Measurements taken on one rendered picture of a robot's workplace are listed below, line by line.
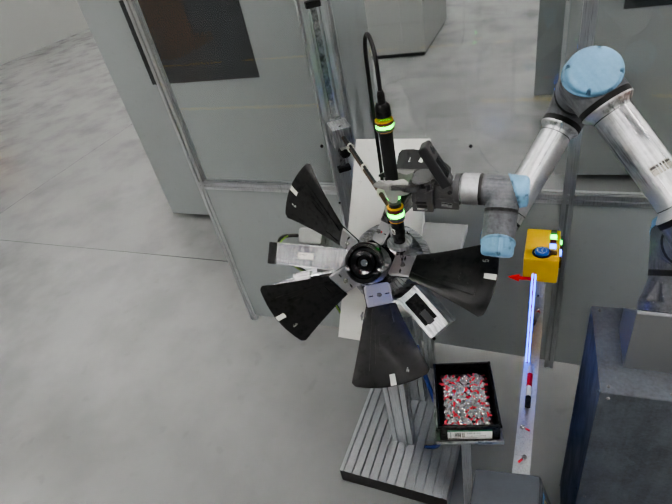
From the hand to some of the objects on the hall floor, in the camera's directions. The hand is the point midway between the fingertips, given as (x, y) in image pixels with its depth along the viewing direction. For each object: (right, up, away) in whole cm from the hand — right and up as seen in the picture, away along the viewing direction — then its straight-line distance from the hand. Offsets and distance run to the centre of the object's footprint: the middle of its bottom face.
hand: (380, 177), depth 124 cm
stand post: (+29, -94, +115) cm, 151 cm away
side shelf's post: (+38, -81, +129) cm, 157 cm away
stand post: (+20, -108, +98) cm, 148 cm away
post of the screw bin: (+42, -124, +71) cm, 149 cm away
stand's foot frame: (+24, -102, +105) cm, 148 cm away
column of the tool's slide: (+12, -76, +144) cm, 163 cm away
